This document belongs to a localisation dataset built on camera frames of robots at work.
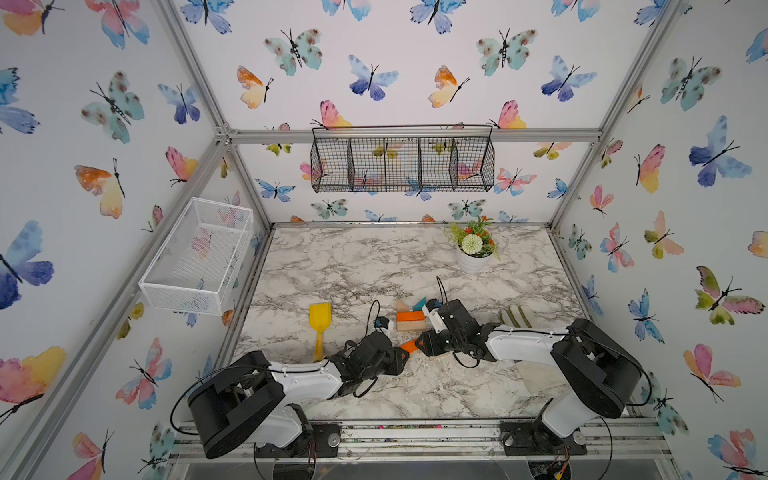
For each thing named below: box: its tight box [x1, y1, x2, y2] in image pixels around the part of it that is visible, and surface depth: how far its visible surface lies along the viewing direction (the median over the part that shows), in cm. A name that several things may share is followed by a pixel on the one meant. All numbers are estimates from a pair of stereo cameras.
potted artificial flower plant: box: [446, 215, 501, 274], surface depth 100 cm
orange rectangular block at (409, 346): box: [400, 339, 418, 353], surface depth 90 cm
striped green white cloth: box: [498, 304, 532, 328], surface depth 98 cm
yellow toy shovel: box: [309, 303, 333, 362], surface depth 98 cm
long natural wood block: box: [397, 321, 426, 331], surface depth 95 cm
